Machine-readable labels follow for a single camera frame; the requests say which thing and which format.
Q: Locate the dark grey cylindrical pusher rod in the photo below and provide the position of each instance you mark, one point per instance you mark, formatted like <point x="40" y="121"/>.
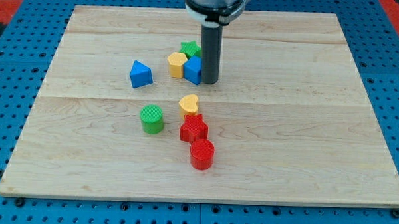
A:
<point x="211" y="42"/>

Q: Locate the blue cube block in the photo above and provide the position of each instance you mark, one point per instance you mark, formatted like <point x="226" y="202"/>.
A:
<point x="192" y="70"/>

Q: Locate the yellow hexagon block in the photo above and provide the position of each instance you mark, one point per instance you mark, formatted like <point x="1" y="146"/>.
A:
<point x="176" y="61"/>

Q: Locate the green star block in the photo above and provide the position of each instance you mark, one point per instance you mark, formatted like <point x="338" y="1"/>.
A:
<point x="190" y="49"/>

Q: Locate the yellow heart block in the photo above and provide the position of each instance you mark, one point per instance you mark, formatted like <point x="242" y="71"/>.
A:
<point x="188" y="105"/>

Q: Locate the blue triangular prism block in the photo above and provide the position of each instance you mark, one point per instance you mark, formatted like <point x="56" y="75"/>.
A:
<point x="140" y="75"/>

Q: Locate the red star block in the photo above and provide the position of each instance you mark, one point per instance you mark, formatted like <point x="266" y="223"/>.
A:
<point x="193" y="128"/>

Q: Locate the green cylinder block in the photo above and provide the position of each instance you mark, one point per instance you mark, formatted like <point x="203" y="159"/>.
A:
<point x="152" y="119"/>

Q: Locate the red cylinder block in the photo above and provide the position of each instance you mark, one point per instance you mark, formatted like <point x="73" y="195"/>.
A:
<point x="202" y="154"/>

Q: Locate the light wooden board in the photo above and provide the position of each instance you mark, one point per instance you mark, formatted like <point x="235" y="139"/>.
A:
<point x="289" y="118"/>

